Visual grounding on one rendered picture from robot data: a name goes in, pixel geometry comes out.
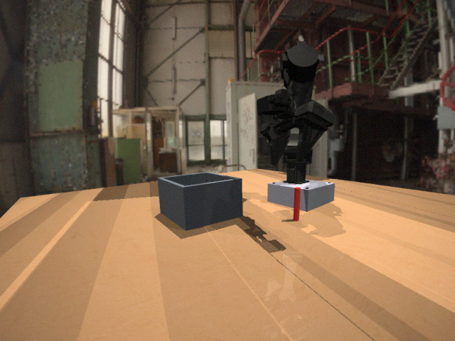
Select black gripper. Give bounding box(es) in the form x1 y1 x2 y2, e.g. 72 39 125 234
260 88 334 166

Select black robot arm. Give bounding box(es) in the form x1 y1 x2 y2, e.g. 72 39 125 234
257 41 320 184

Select red peg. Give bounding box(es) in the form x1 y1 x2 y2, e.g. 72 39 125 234
294 188 301 222

